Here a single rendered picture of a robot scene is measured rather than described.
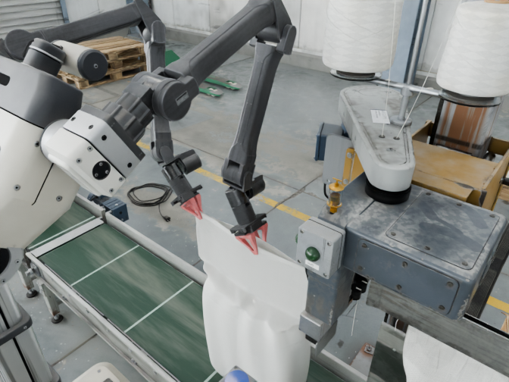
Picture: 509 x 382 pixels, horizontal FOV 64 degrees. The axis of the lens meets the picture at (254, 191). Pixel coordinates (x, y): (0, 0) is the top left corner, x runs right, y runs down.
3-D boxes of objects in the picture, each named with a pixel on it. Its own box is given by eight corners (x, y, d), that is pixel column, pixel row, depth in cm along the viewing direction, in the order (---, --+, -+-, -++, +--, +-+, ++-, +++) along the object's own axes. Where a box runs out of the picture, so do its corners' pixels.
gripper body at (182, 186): (204, 188, 135) (192, 169, 135) (180, 201, 128) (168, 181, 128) (195, 195, 140) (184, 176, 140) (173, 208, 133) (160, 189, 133)
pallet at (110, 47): (46, 57, 590) (43, 47, 582) (120, 45, 664) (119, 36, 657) (72, 69, 542) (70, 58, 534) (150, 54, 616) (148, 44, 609)
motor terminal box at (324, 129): (311, 168, 125) (315, 133, 118) (316, 154, 133) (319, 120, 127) (339, 171, 123) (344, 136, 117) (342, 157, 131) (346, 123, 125)
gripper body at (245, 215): (268, 217, 120) (259, 195, 119) (246, 234, 113) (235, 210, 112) (253, 220, 125) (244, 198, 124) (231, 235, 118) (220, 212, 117)
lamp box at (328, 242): (295, 262, 81) (298, 226, 76) (307, 251, 84) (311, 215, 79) (328, 280, 77) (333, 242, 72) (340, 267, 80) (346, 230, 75)
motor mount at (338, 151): (319, 184, 124) (324, 134, 115) (330, 176, 128) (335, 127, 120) (410, 219, 109) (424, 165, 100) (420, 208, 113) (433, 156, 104)
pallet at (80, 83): (51, 78, 605) (49, 68, 598) (122, 62, 682) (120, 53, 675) (80, 89, 559) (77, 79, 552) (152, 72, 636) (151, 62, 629)
